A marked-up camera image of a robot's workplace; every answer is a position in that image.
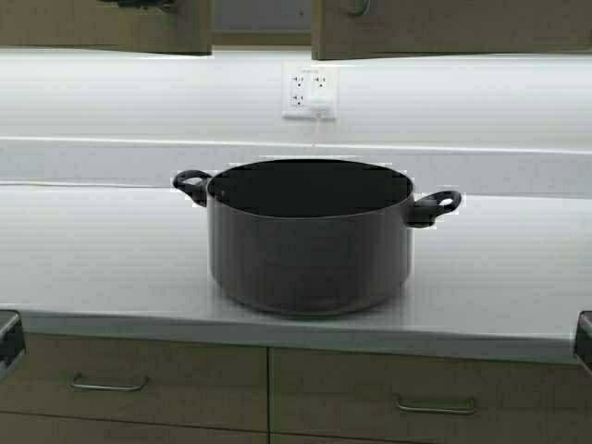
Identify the middle wooden drawer front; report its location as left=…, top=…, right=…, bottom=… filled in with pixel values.
left=269, top=349, right=591, bottom=443

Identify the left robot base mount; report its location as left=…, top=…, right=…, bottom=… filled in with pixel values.
left=0, top=310, right=26, bottom=380

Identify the large grey cooking pot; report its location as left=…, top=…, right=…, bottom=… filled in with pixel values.
left=173, top=158, right=463, bottom=316

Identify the upper cabinet bottom shelf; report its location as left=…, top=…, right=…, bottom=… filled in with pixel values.
left=213, top=31, right=311, bottom=46

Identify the left wooden drawer front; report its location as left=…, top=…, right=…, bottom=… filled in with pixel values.
left=1, top=334, right=267, bottom=431

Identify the white plug adapter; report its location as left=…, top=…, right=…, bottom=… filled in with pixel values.
left=307, top=86, right=335, bottom=118

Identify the wooden drawer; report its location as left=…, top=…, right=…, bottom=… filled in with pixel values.
left=1, top=334, right=267, bottom=431
left=269, top=349, right=591, bottom=443

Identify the left drawer metal handle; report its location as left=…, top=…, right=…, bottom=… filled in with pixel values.
left=68, top=373, right=150, bottom=393

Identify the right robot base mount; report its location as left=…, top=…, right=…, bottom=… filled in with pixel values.
left=573, top=311, right=592, bottom=373

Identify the white wall outlet plate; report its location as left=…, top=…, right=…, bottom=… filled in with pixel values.
left=281, top=61, right=339, bottom=121

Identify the door handle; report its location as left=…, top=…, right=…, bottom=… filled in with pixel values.
left=115, top=0, right=178, bottom=13

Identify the drawer metal handle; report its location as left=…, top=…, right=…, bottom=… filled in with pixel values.
left=68, top=373, right=150, bottom=393
left=394, top=396, right=477, bottom=415

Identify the middle drawer metal handle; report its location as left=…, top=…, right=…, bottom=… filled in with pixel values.
left=394, top=396, right=477, bottom=415

